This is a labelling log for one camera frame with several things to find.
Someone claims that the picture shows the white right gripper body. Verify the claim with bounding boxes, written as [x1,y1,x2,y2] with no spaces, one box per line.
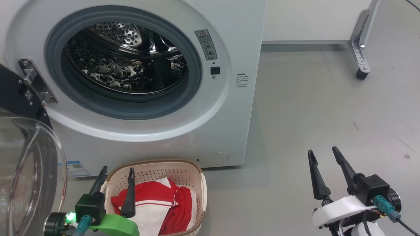
[312,196,378,228]

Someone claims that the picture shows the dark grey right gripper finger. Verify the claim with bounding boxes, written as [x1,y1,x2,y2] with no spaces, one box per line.
[307,149,332,201]
[332,146,365,195]

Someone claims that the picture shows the round dark glass washer door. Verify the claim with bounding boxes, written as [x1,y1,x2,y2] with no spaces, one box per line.
[0,64,68,236]

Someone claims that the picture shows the white front-load washing machine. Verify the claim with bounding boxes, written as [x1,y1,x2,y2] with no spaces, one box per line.
[0,0,267,177]

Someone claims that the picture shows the metal table leg with caster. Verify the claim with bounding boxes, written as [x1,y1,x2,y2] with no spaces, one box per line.
[262,0,383,80]

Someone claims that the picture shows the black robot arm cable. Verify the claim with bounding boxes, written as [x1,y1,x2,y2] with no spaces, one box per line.
[397,219,420,236]

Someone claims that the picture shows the teal cable connector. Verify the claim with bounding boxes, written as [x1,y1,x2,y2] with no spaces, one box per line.
[373,195,401,223]
[73,215,92,236]

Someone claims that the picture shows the red and white garment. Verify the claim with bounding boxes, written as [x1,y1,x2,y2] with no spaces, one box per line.
[111,177,197,236]

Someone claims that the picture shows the bright green left gripper body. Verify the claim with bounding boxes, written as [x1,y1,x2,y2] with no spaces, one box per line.
[89,214,140,236]

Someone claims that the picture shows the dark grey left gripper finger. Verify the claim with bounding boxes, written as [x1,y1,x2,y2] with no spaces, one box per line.
[121,168,136,218]
[89,166,108,197]

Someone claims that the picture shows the grey warning sticker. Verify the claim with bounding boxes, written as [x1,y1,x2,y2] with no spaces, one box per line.
[195,29,218,61]

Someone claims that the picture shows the silver metal door hinge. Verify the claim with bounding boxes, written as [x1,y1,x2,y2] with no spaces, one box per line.
[19,58,58,108]

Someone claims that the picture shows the cream perforated laundry basket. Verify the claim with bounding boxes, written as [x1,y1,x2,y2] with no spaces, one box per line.
[100,159,208,236]

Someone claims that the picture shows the blue energy label sticker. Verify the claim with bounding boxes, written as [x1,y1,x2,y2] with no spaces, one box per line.
[66,160,91,178]

